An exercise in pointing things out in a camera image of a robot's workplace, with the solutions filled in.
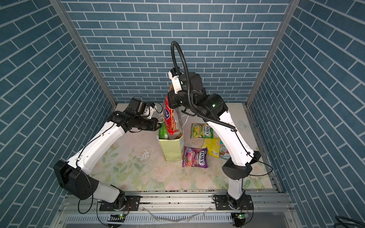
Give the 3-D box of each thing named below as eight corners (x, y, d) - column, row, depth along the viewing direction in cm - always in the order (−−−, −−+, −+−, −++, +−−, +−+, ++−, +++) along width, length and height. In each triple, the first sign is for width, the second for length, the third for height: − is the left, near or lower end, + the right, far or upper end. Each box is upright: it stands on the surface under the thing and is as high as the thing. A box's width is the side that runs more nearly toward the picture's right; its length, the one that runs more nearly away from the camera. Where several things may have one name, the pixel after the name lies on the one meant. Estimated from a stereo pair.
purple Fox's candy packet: (182, 168, 88) (182, 166, 84) (183, 149, 96) (182, 146, 93) (207, 168, 88) (208, 166, 85) (206, 149, 96) (206, 146, 93)
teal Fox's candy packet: (220, 159, 92) (221, 157, 88) (217, 142, 100) (218, 139, 96) (228, 160, 92) (230, 157, 88) (225, 143, 100) (227, 139, 96)
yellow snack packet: (202, 157, 92) (203, 156, 90) (201, 139, 101) (202, 136, 99) (221, 157, 92) (222, 156, 90) (218, 139, 101) (219, 137, 99)
